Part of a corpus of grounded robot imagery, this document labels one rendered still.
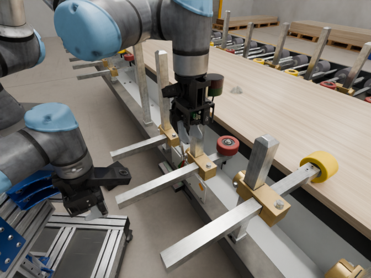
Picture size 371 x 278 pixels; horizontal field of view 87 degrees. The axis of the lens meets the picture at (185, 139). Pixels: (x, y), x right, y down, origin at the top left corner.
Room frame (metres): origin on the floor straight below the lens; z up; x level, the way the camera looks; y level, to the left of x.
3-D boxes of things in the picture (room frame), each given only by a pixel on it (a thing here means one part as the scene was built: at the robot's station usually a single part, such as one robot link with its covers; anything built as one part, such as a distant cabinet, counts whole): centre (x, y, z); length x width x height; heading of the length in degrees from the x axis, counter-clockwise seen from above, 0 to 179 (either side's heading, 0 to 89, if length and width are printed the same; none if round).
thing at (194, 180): (0.54, 0.00, 0.75); 0.26 x 0.01 x 0.10; 31
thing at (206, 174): (0.51, -0.05, 0.85); 0.14 x 0.06 x 0.05; 31
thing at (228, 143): (0.55, -0.15, 0.85); 0.08 x 0.08 x 0.11
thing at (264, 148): (0.31, -0.17, 0.87); 0.04 x 0.04 x 0.48; 31
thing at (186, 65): (0.43, -0.01, 1.23); 0.08 x 0.08 x 0.05
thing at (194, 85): (0.42, -0.01, 1.15); 0.09 x 0.08 x 0.12; 31
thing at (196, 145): (0.53, -0.04, 0.91); 0.04 x 0.04 x 0.48; 31
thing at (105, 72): (1.54, 0.62, 0.80); 0.44 x 0.03 x 0.04; 121
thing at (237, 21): (8.80, -2.40, 0.23); 2.42 x 0.76 x 0.17; 118
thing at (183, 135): (0.41, 0.00, 1.04); 0.06 x 0.03 x 0.09; 31
